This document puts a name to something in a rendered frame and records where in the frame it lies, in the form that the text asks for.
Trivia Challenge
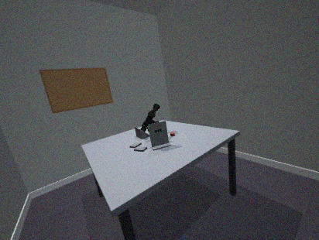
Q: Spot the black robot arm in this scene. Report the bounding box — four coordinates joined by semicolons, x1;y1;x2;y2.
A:
141;104;160;132

